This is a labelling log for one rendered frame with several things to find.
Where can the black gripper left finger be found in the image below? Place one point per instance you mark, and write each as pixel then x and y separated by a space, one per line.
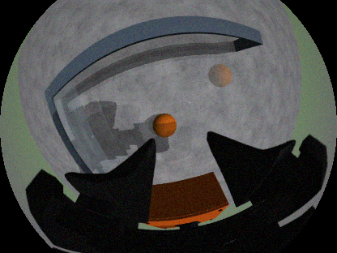
pixel 129 186

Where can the clear low l-shaped wall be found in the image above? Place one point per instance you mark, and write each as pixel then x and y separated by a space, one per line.
pixel 70 109

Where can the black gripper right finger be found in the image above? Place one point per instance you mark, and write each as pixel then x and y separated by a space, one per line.
pixel 245 167

